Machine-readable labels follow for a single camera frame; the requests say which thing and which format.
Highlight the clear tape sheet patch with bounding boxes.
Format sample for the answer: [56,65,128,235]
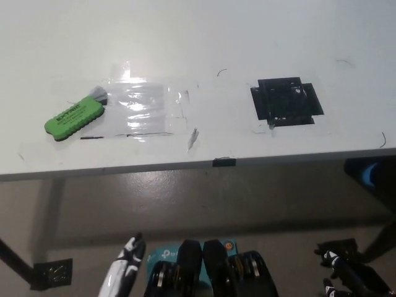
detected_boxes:
[18,60,199,155]

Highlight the torn clear tape scrap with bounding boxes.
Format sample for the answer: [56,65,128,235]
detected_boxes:
[186,126,199,152]

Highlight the black and blue object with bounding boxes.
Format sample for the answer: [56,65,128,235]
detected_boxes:
[343,157,396,190]

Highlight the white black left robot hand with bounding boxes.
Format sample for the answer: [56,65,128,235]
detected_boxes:
[97,232,147,297]

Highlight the small black tape strip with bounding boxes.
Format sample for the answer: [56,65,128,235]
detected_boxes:
[212,157,237,168]

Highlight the green whiteboard eraser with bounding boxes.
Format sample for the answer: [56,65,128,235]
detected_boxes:
[44,95,108,142]

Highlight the black floor tape patch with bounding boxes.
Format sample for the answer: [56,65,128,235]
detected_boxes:
[315,237,369,264]
[30,257,74,291]

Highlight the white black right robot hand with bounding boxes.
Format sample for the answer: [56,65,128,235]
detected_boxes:
[313,243,387,297]

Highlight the black tape square patch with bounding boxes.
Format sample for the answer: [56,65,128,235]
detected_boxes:
[249,75,325,126]

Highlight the grey tape flap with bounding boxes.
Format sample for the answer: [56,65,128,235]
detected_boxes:
[88,85,109,106]

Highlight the black slanted table leg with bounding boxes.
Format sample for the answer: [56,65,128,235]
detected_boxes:
[360,221,396,264]
[0,237,35,283]

